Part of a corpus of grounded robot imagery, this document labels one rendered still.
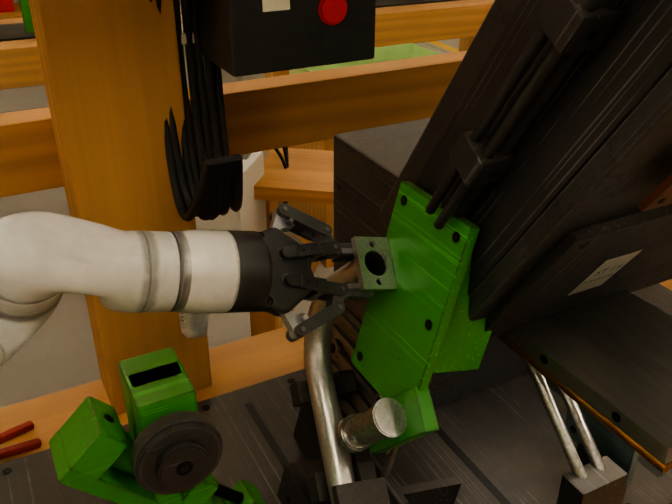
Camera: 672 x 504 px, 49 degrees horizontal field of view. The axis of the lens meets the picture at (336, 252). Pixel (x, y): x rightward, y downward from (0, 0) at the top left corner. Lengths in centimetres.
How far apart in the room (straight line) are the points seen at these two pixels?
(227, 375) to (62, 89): 48
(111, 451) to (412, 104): 71
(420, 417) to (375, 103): 55
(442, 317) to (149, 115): 42
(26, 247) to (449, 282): 35
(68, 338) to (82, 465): 222
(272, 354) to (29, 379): 165
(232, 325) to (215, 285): 215
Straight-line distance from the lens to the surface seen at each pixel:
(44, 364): 276
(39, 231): 59
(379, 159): 87
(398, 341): 73
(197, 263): 63
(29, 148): 97
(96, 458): 65
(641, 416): 70
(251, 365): 113
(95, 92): 87
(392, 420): 72
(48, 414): 111
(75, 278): 59
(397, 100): 113
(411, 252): 71
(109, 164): 90
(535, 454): 98
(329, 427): 80
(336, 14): 82
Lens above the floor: 156
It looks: 29 degrees down
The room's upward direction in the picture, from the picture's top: straight up
